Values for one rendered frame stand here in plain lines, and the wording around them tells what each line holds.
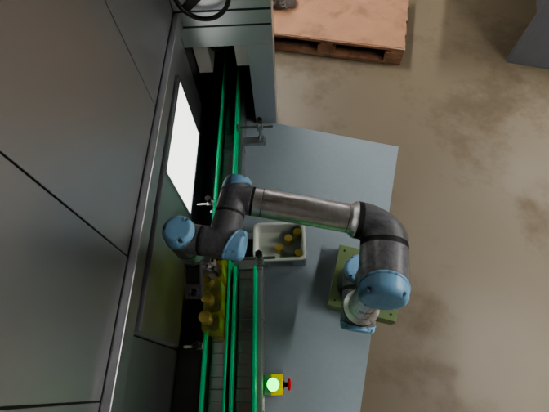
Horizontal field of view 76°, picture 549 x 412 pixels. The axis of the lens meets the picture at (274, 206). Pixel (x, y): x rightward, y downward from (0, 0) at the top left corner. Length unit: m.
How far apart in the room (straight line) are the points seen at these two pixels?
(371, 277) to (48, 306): 0.63
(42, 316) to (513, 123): 3.28
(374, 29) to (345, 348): 2.81
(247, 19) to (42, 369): 1.31
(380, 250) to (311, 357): 0.74
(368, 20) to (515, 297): 2.54
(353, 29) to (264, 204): 2.84
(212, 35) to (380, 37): 2.16
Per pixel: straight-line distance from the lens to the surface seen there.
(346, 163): 1.81
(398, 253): 0.85
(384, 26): 3.64
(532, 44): 3.84
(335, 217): 0.87
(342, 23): 3.62
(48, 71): 0.75
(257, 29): 1.58
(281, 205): 0.86
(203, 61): 1.85
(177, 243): 0.82
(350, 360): 1.50
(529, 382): 2.60
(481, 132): 3.25
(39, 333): 0.70
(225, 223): 0.83
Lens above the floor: 2.23
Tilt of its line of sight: 62 degrees down
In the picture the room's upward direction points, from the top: 5 degrees counter-clockwise
